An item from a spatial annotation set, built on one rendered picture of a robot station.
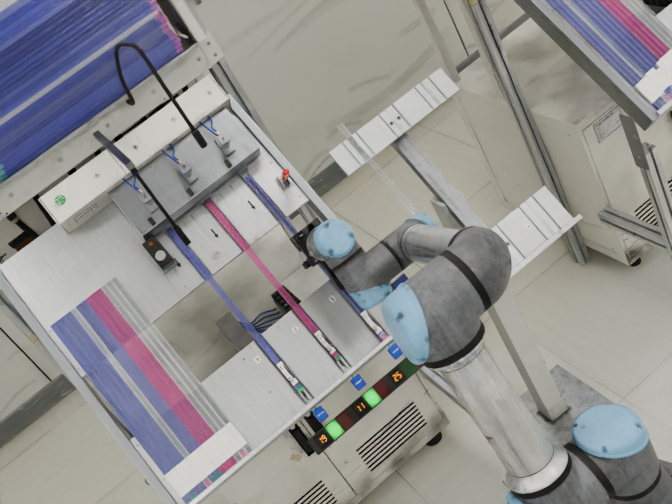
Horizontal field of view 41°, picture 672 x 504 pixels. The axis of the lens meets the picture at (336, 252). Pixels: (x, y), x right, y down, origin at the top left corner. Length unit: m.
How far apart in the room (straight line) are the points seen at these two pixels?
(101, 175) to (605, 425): 1.22
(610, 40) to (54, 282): 1.47
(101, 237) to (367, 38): 2.20
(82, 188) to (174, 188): 0.21
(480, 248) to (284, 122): 2.62
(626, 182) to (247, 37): 1.75
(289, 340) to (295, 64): 2.07
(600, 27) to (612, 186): 0.56
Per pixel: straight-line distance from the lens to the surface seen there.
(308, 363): 2.04
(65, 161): 2.14
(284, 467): 2.50
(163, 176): 2.11
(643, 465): 1.65
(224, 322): 2.52
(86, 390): 2.08
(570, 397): 2.72
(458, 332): 1.39
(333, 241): 1.73
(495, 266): 1.40
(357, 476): 2.64
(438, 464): 2.74
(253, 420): 2.03
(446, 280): 1.38
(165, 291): 2.10
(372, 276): 1.76
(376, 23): 4.09
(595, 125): 2.66
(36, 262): 2.18
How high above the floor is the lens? 2.02
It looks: 33 degrees down
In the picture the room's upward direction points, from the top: 32 degrees counter-clockwise
